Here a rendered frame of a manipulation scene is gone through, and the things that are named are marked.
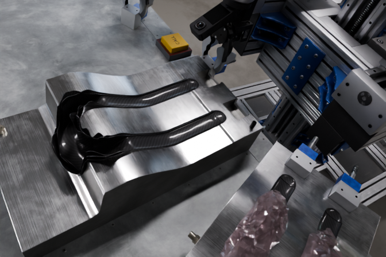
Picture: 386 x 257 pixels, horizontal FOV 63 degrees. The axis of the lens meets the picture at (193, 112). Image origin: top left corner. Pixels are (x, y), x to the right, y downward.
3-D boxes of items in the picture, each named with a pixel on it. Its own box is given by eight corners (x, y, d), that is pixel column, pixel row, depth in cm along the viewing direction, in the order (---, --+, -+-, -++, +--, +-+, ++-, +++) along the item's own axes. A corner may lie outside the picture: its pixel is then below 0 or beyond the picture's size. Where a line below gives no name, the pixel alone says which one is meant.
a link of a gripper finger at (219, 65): (235, 73, 87) (242, 43, 81) (219, 78, 84) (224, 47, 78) (228, 68, 89) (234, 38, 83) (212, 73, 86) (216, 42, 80)
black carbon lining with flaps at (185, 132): (189, 81, 76) (199, 51, 70) (229, 129, 69) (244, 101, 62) (41, 128, 59) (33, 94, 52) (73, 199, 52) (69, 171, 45)
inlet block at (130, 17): (144, 7, 105) (146, -8, 101) (157, 13, 104) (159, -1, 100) (120, 22, 97) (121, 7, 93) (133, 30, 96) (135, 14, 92)
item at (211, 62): (227, 61, 96) (233, 47, 93) (237, 71, 94) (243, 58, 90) (193, 71, 90) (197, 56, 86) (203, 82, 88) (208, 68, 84)
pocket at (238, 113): (232, 108, 76) (236, 97, 73) (246, 123, 74) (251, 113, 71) (217, 113, 74) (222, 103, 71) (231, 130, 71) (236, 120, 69)
